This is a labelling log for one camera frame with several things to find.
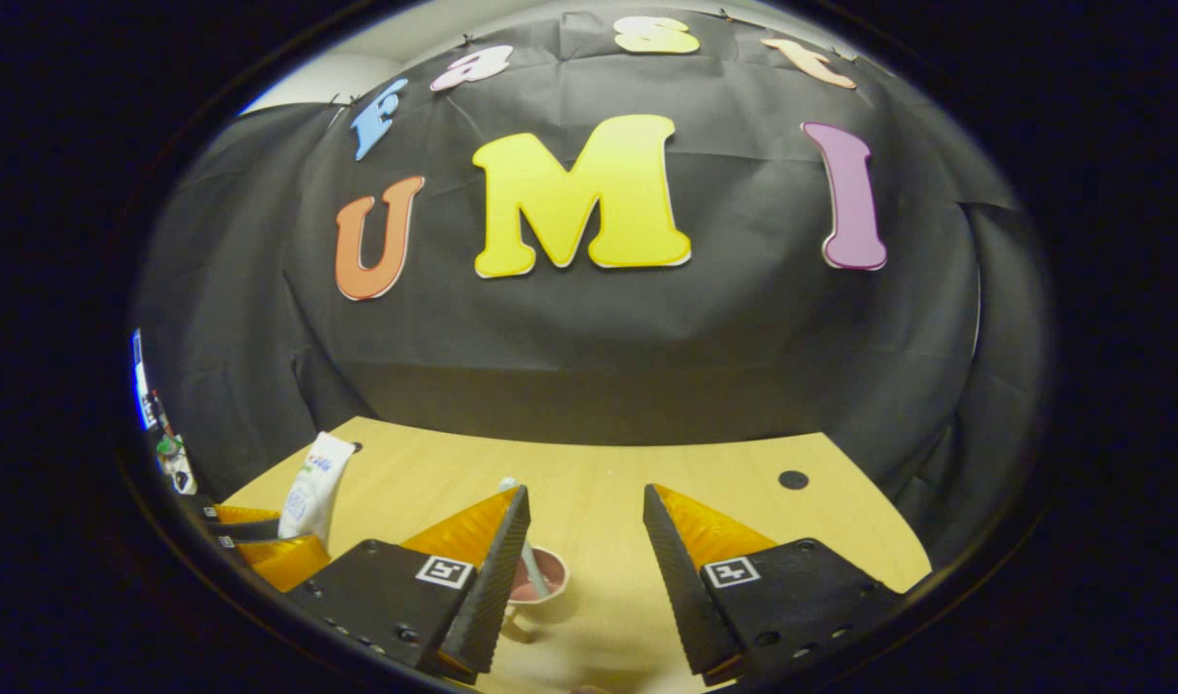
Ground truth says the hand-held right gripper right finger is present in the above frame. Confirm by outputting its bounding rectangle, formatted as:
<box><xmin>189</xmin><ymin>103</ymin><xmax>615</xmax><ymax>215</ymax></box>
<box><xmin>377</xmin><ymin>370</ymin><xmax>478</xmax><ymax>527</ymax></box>
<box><xmin>642</xmin><ymin>482</ymin><xmax>905</xmax><ymax>688</ymax></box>

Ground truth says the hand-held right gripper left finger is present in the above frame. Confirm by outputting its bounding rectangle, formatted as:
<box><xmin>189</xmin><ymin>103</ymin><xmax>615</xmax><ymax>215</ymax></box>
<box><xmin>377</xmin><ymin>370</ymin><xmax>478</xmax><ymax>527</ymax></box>
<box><xmin>286</xmin><ymin>484</ymin><xmax>534</xmax><ymax>686</ymax></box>

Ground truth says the pale green toothbrush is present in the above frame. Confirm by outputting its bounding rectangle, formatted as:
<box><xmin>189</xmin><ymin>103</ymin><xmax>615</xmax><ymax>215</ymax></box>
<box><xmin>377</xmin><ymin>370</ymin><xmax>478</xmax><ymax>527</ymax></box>
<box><xmin>500</xmin><ymin>477</ymin><xmax>551</xmax><ymax>599</ymax></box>

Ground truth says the beige cup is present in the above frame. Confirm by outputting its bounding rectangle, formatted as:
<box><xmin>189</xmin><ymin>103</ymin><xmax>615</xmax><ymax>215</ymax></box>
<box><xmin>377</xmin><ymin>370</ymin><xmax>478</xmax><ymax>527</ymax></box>
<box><xmin>500</xmin><ymin>547</ymin><xmax>571</xmax><ymax>642</ymax></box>

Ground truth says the white toothpaste tube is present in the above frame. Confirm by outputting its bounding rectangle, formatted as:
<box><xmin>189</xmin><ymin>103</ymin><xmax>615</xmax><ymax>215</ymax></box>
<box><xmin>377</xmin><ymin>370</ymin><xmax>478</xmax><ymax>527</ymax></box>
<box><xmin>278</xmin><ymin>431</ymin><xmax>357</xmax><ymax>543</ymax></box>

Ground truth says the light wooden desktop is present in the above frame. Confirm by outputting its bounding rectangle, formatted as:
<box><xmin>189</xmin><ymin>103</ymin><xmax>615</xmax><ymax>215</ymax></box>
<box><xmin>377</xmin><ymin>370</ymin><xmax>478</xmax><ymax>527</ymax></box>
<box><xmin>221</xmin><ymin>416</ymin><xmax>934</xmax><ymax>694</ymax></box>

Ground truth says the computer monitor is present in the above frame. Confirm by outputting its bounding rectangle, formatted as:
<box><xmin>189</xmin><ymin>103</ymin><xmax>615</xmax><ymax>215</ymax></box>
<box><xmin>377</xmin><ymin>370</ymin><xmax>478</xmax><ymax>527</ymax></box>
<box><xmin>131</xmin><ymin>328</ymin><xmax>158</xmax><ymax>432</ymax></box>

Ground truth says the black backdrop cloth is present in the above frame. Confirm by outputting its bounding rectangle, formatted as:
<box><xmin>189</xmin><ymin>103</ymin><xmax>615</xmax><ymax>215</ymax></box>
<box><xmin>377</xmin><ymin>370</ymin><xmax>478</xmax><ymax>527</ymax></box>
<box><xmin>131</xmin><ymin>8</ymin><xmax>1053</xmax><ymax>502</ymax></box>

